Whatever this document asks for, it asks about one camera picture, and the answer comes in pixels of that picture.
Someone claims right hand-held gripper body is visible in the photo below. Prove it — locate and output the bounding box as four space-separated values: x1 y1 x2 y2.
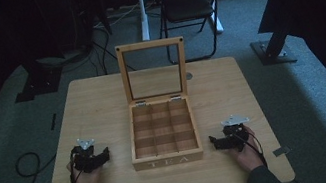
219 111 257 155

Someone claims person's right hand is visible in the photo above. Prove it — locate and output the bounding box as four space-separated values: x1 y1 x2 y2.
225 123 266 176

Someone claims black tape strip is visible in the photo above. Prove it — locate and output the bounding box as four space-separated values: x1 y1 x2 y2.
47 112 60 131

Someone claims black stand base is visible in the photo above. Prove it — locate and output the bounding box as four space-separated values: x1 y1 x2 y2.
8 55 68 104

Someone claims wooden tea box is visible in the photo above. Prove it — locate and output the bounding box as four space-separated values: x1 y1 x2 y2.
111 34 205 173

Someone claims grey tape strip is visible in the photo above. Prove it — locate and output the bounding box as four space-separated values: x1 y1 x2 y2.
271 144 293 158

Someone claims black stand with metal base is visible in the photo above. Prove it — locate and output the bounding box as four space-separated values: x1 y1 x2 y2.
247 25 299 70

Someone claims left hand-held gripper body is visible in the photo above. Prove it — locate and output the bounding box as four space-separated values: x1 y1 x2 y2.
68 135 105 176

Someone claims black folding chair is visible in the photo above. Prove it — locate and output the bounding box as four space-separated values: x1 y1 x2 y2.
135 0 233 47
153 0 241 68

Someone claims right hand-held gripper black cable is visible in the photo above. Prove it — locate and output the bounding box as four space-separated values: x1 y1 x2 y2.
240 128 269 172

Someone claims bundle of floor cables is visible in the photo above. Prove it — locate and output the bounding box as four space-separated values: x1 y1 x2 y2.
69 2 151 81

